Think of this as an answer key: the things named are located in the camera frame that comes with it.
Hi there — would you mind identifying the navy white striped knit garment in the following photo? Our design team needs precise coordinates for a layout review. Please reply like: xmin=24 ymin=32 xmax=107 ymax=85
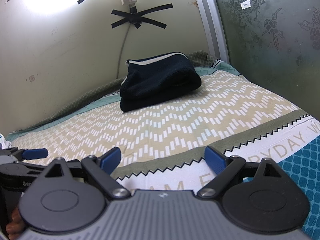
xmin=120 ymin=52 xmax=202 ymax=112

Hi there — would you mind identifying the left hand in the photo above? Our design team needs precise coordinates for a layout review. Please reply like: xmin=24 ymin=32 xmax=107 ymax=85
xmin=5 ymin=207 xmax=25 ymax=240

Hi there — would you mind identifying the white printed cloth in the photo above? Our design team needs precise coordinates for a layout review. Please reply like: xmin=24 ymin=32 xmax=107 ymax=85
xmin=0 ymin=133 xmax=12 ymax=150

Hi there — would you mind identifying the patterned beige teal bedsheet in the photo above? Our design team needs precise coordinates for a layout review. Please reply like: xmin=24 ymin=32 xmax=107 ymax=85
xmin=6 ymin=51 xmax=319 ymax=239

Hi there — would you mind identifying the black tape cross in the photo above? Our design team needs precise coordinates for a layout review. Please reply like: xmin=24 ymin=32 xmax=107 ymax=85
xmin=111 ymin=3 xmax=173 ymax=29

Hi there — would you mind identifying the grey wall cable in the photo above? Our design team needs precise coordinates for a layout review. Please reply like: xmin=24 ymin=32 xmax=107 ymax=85
xmin=116 ymin=24 xmax=132 ymax=79

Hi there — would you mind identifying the grey sliding door frame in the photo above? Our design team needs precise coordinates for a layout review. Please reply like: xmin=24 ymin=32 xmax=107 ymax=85
xmin=196 ymin=0 xmax=229 ymax=63

